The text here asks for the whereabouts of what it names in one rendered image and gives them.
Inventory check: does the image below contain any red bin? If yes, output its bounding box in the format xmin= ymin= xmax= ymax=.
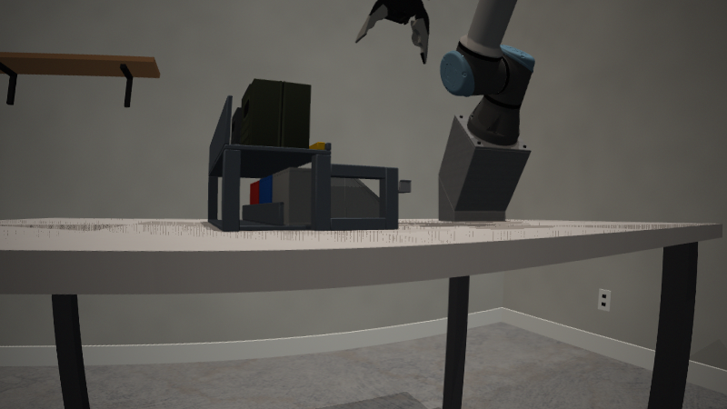
xmin=250 ymin=181 xmax=259 ymax=205

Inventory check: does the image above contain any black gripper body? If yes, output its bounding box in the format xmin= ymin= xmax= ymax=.
xmin=385 ymin=0 xmax=423 ymax=25

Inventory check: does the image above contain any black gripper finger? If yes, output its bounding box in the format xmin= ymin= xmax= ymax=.
xmin=355 ymin=0 xmax=391 ymax=43
xmin=411 ymin=4 xmax=429 ymax=64

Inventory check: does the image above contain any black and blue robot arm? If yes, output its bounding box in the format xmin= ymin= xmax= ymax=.
xmin=440 ymin=0 xmax=535 ymax=146

